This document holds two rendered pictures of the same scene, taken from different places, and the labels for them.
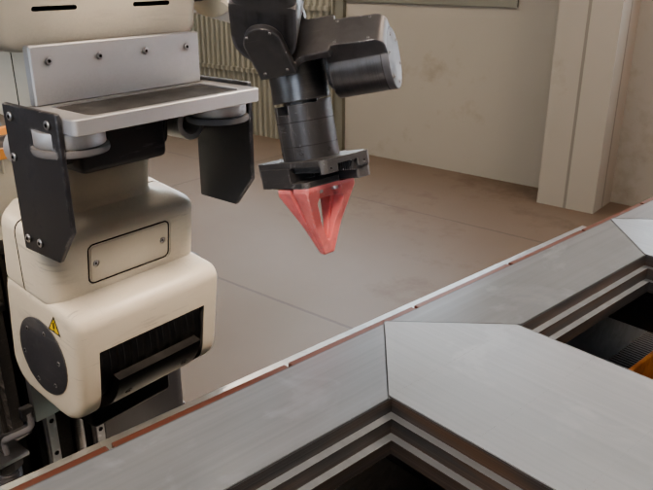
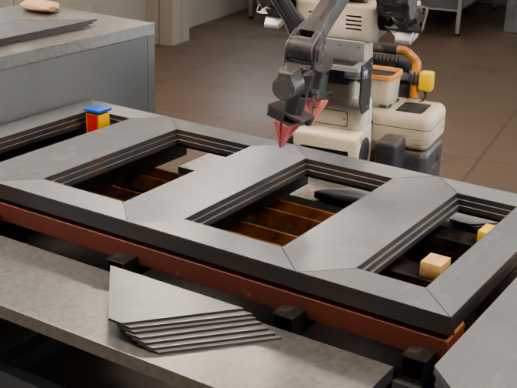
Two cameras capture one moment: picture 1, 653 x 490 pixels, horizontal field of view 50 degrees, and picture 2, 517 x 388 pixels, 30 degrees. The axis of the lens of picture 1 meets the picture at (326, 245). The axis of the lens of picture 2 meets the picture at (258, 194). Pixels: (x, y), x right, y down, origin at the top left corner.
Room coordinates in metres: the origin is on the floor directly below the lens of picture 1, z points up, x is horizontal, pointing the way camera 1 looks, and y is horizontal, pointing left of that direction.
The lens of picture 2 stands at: (-0.21, -2.59, 1.69)
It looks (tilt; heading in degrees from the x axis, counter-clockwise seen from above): 21 degrees down; 74
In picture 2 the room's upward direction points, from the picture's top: 2 degrees clockwise
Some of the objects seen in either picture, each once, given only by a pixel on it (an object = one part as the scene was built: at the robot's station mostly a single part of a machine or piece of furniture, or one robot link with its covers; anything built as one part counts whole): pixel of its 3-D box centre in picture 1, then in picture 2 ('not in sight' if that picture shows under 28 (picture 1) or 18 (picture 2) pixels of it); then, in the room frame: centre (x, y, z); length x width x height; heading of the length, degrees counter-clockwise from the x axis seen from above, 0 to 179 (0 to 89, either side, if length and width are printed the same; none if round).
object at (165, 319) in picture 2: not in sight; (164, 316); (0.09, -0.87, 0.77); 0.45 x 0.20 x 0.04; 132
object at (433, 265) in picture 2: not in sight; (435, 267); (0.71, -0.80, 0.79); 0.06 x 0.05 x 0.04; 42
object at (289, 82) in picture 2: not in sight; (295, 70); (0.46, -0.50, 1.18); 0.12 x 0.09 x 0.12; 49
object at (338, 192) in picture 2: not in sight; (348, 196); (0.77, -0.09, 0.70); 0.20 x 0.10 x 0.03; 144
